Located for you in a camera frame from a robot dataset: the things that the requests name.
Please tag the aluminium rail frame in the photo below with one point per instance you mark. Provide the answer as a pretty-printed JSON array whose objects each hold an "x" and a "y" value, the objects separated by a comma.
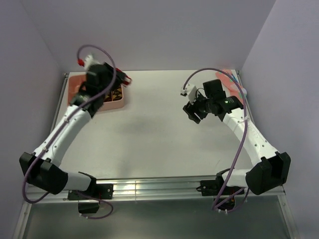
[{"x": 155, "y": 157}]

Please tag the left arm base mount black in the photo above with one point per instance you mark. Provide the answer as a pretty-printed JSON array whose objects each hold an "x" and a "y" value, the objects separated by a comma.
[{"x": 90, "y": 203}]

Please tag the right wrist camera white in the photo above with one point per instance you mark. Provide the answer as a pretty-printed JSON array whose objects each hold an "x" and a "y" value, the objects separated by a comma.
[{"x": 189, "y": 91}]

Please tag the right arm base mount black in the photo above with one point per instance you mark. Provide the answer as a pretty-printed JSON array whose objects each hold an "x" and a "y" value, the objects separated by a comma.
[{"x": 212, "y": 188}]

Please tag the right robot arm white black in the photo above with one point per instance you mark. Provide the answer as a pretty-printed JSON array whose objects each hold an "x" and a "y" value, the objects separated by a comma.
[{"x": 270, "y": 168}]

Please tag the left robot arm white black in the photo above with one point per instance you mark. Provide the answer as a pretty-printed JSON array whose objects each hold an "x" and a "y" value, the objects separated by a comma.
[{"x": 41, "y": 168}]

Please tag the red white striped sock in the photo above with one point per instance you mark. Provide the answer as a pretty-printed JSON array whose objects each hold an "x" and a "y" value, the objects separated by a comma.
[{"x": 126, "y": 81}]

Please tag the brown argyle rolled sock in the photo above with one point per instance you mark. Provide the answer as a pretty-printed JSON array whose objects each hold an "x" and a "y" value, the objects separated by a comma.
[{"x": 117, "y": 94}]

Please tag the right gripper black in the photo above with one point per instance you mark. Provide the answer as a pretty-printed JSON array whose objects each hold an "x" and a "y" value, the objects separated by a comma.
[{"x": 190, "y": 109}]

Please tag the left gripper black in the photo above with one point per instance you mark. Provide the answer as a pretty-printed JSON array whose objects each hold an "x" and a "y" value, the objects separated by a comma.
[{"x": 119, "y": 76}]

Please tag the pink patterned sock pair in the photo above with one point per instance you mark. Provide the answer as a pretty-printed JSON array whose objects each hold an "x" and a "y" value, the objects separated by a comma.
[{"x": 230, "y": 84}]

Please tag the red argyle rolled sock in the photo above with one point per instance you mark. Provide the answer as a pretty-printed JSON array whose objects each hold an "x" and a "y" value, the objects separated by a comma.
[{"x": 108, "y": 97}]

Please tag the pink divided organizer tray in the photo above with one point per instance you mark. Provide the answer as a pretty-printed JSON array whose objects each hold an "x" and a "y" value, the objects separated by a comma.
[{"x": 74, "y": 83}]

